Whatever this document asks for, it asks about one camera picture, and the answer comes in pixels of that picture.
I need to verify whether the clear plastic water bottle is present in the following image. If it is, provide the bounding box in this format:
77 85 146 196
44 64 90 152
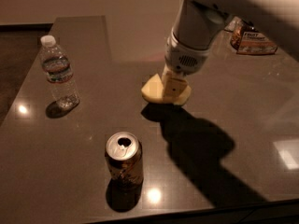
39 35 80 111

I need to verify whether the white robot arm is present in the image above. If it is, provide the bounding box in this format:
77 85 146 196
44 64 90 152
162 0 299 105

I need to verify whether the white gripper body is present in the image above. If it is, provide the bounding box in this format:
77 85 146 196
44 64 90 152
164 32 210 75

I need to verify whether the yellow wavy sponge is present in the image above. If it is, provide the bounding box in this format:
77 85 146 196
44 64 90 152
141 74 192 104

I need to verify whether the orange soda can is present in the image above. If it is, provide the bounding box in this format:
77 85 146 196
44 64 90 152
105 132 144 189

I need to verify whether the dark lidded snack jar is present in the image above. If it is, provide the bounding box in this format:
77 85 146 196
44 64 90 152
230 20 278 55

